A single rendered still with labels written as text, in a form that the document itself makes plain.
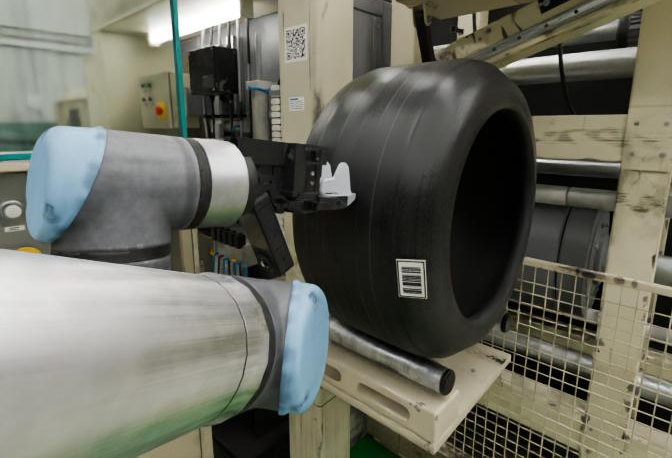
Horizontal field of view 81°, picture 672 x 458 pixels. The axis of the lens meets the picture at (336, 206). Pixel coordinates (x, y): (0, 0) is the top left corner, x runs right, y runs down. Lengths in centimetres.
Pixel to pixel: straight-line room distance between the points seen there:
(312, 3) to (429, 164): 50
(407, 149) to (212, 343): 42
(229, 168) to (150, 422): 26
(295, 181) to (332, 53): 53
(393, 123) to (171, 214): 35
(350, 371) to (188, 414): 65
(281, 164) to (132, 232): 19
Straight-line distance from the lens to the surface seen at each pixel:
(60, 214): 34
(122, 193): 35
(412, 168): 55
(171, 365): 18
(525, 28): 110
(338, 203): 50
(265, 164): 44
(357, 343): 83
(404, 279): 57
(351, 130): 63
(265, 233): 46
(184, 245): 108
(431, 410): 76
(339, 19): 97
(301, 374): 27
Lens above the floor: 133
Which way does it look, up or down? 11 degrees down
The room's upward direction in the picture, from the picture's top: straight up
